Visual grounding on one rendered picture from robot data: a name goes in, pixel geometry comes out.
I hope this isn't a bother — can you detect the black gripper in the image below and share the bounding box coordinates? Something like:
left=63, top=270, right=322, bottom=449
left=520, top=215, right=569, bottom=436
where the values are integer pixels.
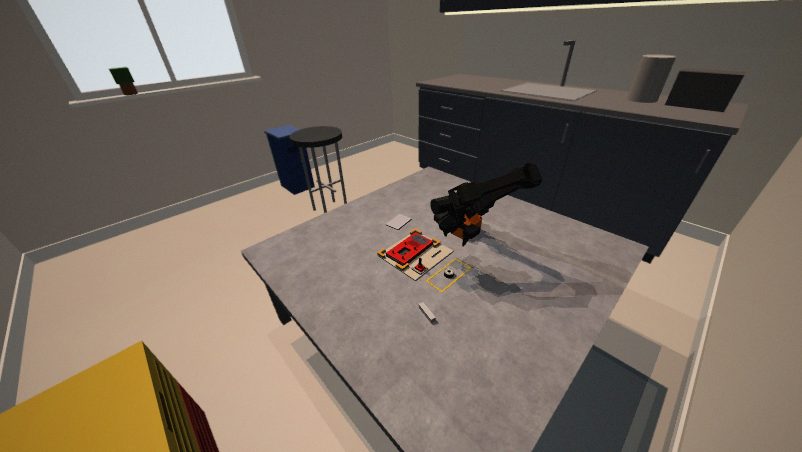
left=434, top=209, right=480, bottom=246

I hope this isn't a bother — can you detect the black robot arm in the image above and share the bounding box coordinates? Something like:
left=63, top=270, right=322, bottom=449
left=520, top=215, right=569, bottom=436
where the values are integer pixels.
left=430, top=163, right=543, bottom=234

